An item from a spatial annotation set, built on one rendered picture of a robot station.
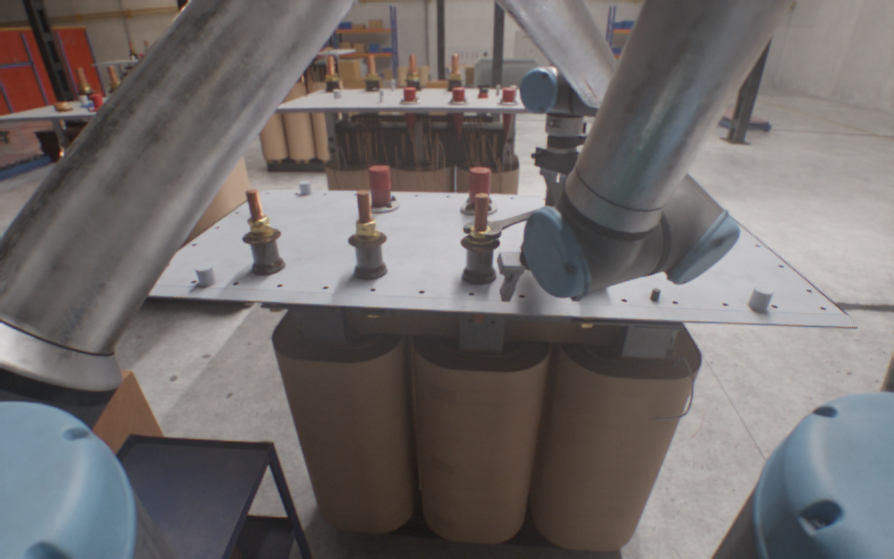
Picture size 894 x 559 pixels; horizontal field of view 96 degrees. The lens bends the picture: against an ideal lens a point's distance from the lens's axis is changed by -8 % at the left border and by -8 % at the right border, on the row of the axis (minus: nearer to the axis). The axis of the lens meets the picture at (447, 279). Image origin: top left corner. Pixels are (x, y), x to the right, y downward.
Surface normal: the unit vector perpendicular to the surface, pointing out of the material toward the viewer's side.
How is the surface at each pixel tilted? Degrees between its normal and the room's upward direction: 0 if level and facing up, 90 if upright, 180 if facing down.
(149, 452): 0
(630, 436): 90
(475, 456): 90
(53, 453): 5
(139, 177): 73
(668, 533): 0
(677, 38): 98
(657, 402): 90
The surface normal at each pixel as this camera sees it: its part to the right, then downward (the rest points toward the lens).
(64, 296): 0.61, 0.11
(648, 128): -0.53, 0.59
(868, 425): -0.08, -0.84
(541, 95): -0.65, 0.38
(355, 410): -0.04, 0.50
